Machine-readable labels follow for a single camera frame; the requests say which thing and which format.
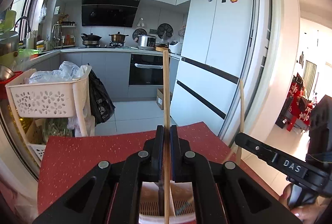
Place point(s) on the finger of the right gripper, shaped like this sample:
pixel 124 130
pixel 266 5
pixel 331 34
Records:
pixel 263 151

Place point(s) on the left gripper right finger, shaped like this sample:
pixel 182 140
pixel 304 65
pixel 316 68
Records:
pixel 223 193

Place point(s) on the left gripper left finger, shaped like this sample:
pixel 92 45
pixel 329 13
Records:
pixel 97 179

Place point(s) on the bamboo chopstick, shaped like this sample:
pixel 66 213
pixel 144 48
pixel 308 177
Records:
pixel 166 162
pixel 236 149

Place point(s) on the dark handled metal spoon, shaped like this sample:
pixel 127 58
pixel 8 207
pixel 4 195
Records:
pixel 160 185

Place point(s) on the person right hand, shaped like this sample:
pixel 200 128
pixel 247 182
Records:
pixel 308 214

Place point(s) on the black plastic bag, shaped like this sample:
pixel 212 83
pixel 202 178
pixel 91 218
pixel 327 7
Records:
pixel 101 105

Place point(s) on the white flower pattern storage cart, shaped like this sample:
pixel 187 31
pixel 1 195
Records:
pixel 31 104

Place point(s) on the black built-in oven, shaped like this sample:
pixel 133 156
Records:
pixel 146 70

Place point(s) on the white refrigerator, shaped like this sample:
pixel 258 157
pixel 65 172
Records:
pixel 212 58

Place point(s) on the steel cooking pot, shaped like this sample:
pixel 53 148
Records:
pixel 118 38

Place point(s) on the silver rice cooker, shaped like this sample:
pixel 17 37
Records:
pixel 146 42

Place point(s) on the black wok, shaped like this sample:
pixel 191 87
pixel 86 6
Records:
pixel 90 39

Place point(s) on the black range hood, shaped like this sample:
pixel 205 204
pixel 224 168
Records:
pixel 109 13

